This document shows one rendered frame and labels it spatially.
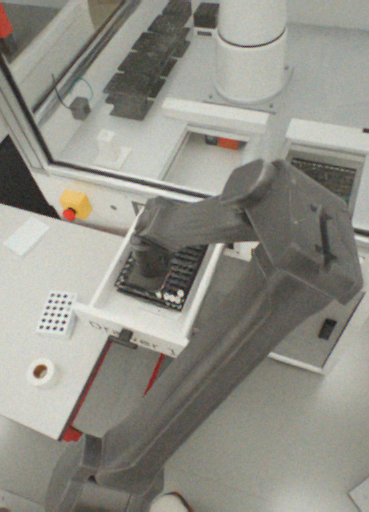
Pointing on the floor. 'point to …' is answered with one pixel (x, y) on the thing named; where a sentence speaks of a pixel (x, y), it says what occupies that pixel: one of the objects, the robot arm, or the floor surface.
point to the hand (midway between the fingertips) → (156, 286)
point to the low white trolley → (65, 242)
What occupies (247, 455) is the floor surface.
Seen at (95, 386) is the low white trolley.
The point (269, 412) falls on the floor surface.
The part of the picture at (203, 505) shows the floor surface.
